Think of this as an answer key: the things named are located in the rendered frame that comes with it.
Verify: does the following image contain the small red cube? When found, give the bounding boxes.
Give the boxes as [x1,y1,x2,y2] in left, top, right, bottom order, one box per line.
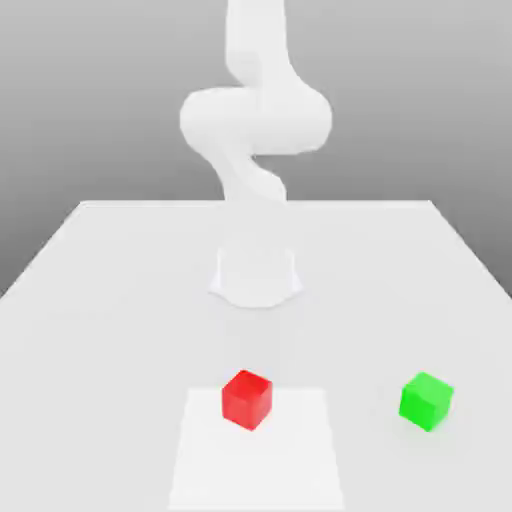
[221,368,274,432]

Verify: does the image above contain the small green cube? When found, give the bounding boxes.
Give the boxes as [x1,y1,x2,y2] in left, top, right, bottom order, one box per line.
[398,370,455,433]

